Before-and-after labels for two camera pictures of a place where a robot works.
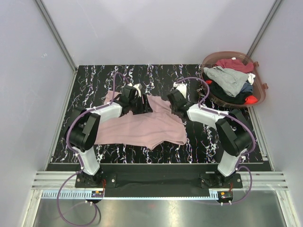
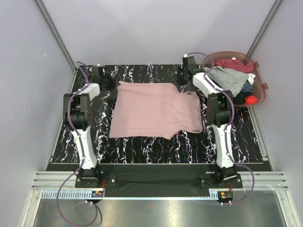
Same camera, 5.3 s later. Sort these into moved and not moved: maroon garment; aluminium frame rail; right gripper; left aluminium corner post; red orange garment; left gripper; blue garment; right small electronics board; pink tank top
Moved: left gripper; right gripper; pink tank top
Not moved: maroon garment; aluminium frame rail; red orange garment; left aluminium corner post; right small electronics board; blue garment
